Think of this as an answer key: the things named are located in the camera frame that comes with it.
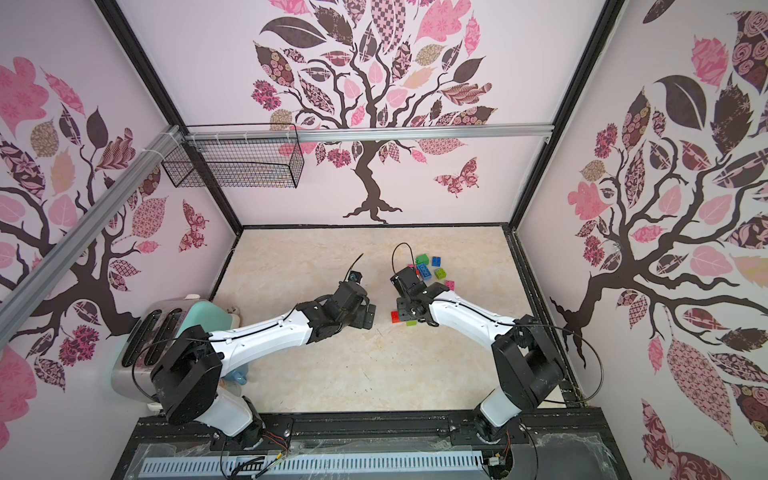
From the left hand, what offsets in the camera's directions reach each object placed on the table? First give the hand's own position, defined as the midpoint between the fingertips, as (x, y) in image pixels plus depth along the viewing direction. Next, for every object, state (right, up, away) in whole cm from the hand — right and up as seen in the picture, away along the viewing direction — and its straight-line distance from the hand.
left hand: (359, 312), depth 87 cm
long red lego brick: (+11, -3, +2) cm, 11 cm away
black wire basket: (-76, +73, +76) cm, 129 cm away
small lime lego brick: (+27, +10, +17) cm, 34 cm away
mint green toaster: (-50, -1, -14) cm, 52 cm away
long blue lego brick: (+21, +11, +17) cm, 29 cm away
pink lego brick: (+31, +7, +17) cm, 36 cm away
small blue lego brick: (+26, +15, +20) cm, 36 cm away
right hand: (+15, +1, +2) cm, 16 cm away
